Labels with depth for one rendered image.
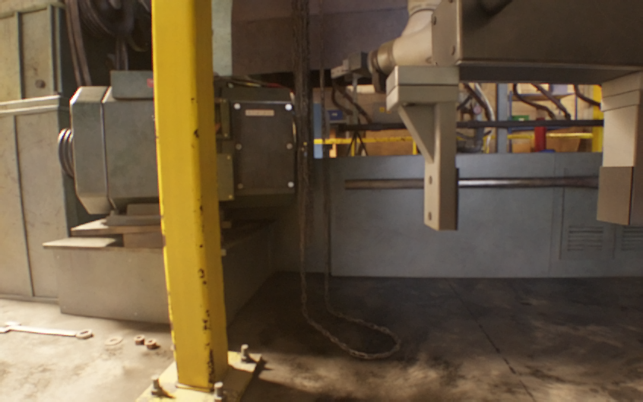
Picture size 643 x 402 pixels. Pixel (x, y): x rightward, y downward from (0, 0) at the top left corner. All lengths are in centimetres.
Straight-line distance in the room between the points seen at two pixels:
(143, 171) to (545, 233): 172
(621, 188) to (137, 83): 119
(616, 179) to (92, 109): 126
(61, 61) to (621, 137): 172
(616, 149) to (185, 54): 72
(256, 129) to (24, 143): 101
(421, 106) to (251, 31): 164
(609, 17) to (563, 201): 155
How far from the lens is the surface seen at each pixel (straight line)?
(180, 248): 76
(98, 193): 124
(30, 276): 180
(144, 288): 129
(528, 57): 23
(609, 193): 29
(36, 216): 170
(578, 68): 26
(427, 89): 21
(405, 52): 89
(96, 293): 144
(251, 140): 112
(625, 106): 29
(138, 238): 116
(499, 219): 167
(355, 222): 154
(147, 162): 118
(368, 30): 172
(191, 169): 72
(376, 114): 624
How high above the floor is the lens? 53
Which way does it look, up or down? 5 degrees down
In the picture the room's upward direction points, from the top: 1 degrees counter-clockwise
